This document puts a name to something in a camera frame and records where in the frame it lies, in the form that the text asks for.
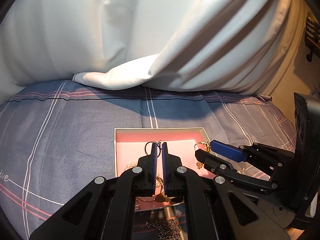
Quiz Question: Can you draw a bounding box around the gold flower earring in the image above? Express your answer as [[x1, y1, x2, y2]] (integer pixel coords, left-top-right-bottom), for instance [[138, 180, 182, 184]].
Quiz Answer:
[[196, 161, 204, 170]]

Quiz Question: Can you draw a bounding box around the gold ring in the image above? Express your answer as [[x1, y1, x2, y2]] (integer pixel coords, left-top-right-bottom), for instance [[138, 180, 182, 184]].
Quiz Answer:
[[194, 141, 212, 153]]

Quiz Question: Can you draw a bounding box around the white pearl bracelet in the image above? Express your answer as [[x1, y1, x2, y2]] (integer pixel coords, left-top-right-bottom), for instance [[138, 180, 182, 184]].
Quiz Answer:
[[125, 162, 162, 189]]

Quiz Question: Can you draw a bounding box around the thin silver bangle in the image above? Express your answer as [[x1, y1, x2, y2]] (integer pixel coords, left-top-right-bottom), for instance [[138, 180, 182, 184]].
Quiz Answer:
[[135, 140, 163, 203]]

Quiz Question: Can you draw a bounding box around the gold square pendant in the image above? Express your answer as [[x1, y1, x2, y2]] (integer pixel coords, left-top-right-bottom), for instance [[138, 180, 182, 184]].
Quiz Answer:
[[155, 191, 168, 203]]

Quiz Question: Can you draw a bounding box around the grey box pink lining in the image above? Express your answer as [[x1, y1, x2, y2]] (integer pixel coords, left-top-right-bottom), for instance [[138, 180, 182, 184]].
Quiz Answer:
[[114, 127, 215, 211]]

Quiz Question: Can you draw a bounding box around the blue plaid bedsheet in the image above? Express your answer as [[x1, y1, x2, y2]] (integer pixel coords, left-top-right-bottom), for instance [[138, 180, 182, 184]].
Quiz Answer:
[[1, 80, 296, 239]]

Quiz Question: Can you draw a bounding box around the white curtain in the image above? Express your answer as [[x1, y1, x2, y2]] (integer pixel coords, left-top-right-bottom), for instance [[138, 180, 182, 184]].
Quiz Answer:
[[1, 0, 301, 101]]

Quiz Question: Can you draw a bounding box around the dark wooden wall shelf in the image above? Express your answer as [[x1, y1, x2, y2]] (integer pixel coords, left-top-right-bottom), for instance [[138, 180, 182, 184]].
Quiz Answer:
[[304, 11, 320, 62]]

